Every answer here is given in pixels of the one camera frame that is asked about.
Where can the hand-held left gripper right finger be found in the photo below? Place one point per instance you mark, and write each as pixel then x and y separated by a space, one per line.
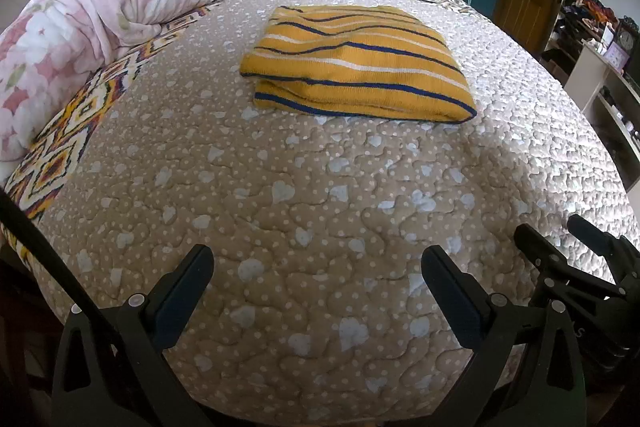
pixel 460 304

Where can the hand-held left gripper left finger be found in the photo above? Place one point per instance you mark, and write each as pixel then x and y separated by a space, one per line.
pixel 180 299

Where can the yellow striped knit sweater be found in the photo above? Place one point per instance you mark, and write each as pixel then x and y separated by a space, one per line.
pixel 360 62

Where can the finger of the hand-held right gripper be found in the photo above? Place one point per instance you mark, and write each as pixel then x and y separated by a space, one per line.
pixel 595 237
pixel 537 248

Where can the pink floral comforter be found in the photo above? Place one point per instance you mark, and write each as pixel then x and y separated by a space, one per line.
pixel 90 22

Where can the pile of dark clothes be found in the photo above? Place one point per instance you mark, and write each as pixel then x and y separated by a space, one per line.
pixel 582 14

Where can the white shelf unit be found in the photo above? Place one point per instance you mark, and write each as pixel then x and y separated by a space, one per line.
pixel 592 77

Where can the beige spotted bed quilt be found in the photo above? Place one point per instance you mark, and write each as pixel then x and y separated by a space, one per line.
pixel 300 207

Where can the dark table clock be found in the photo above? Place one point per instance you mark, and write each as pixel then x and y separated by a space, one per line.
pixel 627 38

